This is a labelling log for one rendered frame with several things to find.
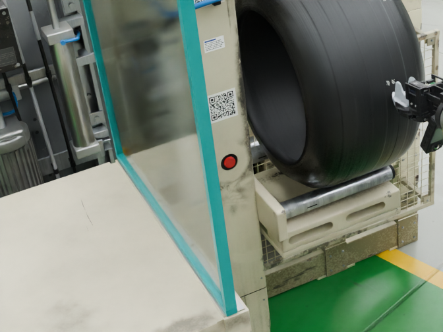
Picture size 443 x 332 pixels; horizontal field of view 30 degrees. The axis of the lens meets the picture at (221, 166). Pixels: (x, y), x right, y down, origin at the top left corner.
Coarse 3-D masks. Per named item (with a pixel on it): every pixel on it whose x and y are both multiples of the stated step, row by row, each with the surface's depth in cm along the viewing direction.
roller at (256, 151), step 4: (252, 148) 234; (256, 148) 234; (260, 148) 234; (252, 152) 233; (256, 152) 233; (260, 152) 233; (252, 156) 232; (256, 156) 233; (260, 156) 233; (264, 156) 234; (252, 160) 233; (256, 160) 233; (260, 160) 234
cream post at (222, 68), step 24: (216, 24) 184; (216, 72) 190; (240, 72) 193; (240, 96) 196; (240, 120) 199; (216, 144) 200; (240, 144) 203; (240, 168) 206; (240, 192) 210; (240, 216) 214; (240, 240) 217; (240, 264) 221; (240, 288) 226; (264, 288) 230; (264, 312) 234
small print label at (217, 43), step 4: (220, 36) 186; (208, 40) 185; (212, 40) 186; (216, 40) 186; (220, 40) 187; (204, 44) 185; (208, 44) 186; (212, 44) 186; (216, 44) 187; (220, 44) 187; (224, 44) 188; (204, 48) 186; (208, 48) 186; (212, 48) 187; (216, 48) 187; (220, 48) 188
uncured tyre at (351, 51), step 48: (240, 0) 208; (288, 0) 189; (336, 0) 187; (240, 48) 223; (288, 48) 189; (336, 48) 183; (384, 48) 186; (288, 96) 239; (336, 96) 184; (384, 96) 188; (288, 144) 233; (336, 144) 191; (384, 144) 196
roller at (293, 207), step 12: (384, 168) 218; (348, 180) 215; (360, 180) 216; (372, 180) 217; (384, 180) 218; (312, 192) 213; (324, 192) 213; (336, 192) 213; (348, 192) 215; (288, 204) 210; (300, 204) 210; (312, 204) 212; (324, 204) 214; (288, 216) 210
